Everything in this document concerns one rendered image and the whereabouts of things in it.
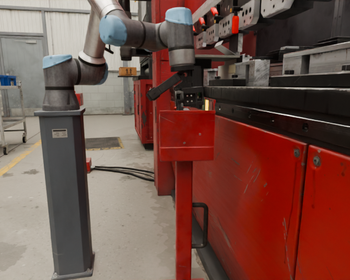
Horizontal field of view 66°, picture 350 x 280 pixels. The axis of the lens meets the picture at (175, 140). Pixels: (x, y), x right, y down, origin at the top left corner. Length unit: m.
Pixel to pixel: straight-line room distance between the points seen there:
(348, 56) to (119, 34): 0.54
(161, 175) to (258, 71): 1.35
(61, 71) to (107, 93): 7.14
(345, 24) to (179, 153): 1.04
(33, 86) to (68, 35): 1.71
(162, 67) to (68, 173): 1.13
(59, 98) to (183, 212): 0.68
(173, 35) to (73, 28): 7.78
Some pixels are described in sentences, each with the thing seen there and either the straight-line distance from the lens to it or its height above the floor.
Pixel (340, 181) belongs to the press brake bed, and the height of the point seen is 0.72.
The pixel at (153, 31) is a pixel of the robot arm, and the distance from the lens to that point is 0.84.
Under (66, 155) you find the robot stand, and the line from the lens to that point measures 1.23.
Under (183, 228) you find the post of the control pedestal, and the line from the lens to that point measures 0.96.
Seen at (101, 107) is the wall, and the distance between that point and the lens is 8.37.
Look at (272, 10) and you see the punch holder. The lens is 0.95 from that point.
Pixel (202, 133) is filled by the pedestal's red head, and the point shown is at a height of 0.74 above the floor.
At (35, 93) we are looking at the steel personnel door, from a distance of 8.58.
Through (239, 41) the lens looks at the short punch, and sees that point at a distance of 1.25.
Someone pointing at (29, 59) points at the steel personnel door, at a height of 1.57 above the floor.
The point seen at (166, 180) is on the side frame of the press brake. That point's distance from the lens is 2.19.
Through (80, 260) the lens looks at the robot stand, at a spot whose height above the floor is 0.08.
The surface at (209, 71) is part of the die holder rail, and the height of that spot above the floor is 0.95.
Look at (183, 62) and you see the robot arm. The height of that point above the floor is 0.94.
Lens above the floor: 0.88
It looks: 12 degrees down
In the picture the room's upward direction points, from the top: straight up
